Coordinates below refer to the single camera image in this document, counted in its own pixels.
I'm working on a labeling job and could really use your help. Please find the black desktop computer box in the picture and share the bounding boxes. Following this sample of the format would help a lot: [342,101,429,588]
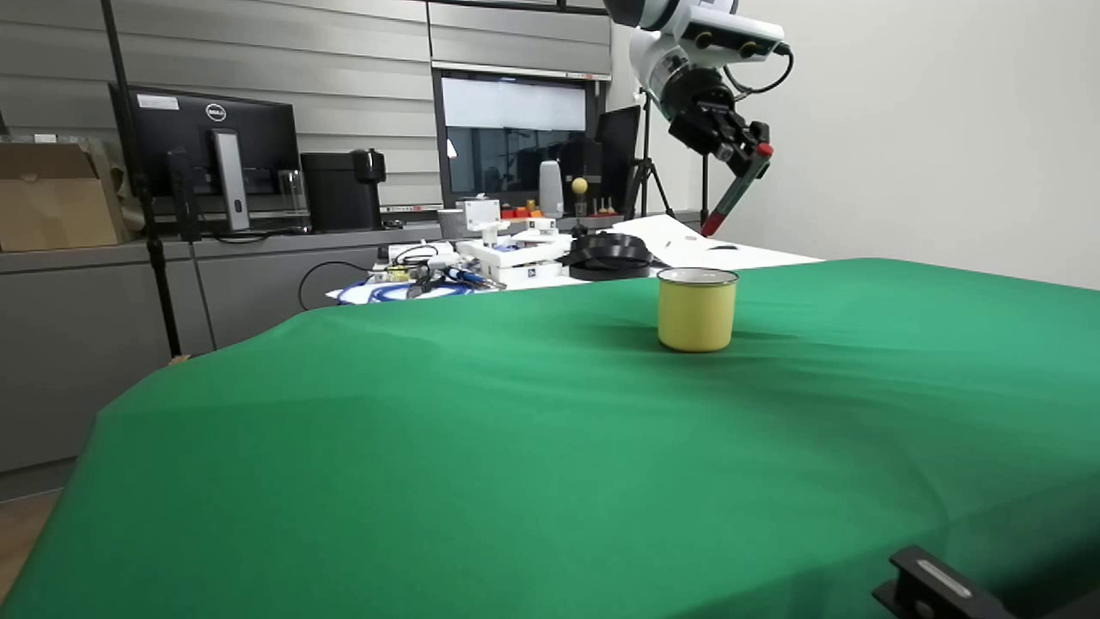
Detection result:
[300,147,392,235]

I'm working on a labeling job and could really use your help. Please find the white paper sheets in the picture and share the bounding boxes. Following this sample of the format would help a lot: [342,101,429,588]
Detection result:
[622,214,824,280]

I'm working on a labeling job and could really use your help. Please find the brown cardboard box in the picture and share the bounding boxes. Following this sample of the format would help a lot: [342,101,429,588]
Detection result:
[0,134,129,255]

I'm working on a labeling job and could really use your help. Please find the black Dell monitor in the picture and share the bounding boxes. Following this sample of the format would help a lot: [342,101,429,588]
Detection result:
[111,82,309,242]

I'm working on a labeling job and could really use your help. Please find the grey low cabinet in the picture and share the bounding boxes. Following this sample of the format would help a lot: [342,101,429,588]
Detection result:
[0,224,447,473]

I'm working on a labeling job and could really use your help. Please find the small white box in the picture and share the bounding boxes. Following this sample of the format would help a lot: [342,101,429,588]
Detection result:
[462,191,505,235]

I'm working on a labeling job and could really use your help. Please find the blue and white cables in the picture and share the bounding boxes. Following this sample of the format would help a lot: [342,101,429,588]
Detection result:
[323,263,488,308]

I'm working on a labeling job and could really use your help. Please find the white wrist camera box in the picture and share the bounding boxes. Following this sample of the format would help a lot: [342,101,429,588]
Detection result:
[684,7,795,62]

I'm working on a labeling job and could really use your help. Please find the dark glass window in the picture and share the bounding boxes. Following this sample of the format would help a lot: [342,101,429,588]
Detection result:
[433,70,602,216]

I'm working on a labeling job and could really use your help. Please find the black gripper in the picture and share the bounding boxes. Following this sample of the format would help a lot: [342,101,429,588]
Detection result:
[665,64,777,177]

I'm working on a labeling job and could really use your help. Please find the green tablecloth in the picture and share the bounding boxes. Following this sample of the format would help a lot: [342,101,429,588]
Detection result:
[0,255,1100,619]

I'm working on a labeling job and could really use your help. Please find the black camera tripod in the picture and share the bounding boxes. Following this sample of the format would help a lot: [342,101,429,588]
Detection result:
[619,96,682,224]

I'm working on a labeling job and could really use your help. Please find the white electronics clutter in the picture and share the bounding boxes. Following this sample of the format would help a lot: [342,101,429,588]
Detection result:
[381,224,576,291]

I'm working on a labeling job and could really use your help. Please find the black coiled cable bundle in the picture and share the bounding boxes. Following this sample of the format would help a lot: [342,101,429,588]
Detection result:
[562,227,656,286]

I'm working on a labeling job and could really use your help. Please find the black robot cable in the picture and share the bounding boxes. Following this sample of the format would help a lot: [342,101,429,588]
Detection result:
[718,41,801,101]

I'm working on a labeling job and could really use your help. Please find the black table clamp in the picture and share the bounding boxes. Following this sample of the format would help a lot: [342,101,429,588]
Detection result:
[869,545,1021,619]

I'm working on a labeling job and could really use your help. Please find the thin black pole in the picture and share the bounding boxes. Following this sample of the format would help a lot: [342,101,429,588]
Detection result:
[97,0,189,362]

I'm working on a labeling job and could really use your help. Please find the silver marker with red cap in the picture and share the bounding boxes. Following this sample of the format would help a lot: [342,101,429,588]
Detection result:
[698,140,777,242]

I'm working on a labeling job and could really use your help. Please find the yellow enamel cup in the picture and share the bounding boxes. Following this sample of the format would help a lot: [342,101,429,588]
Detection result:
[652,263,741,355]

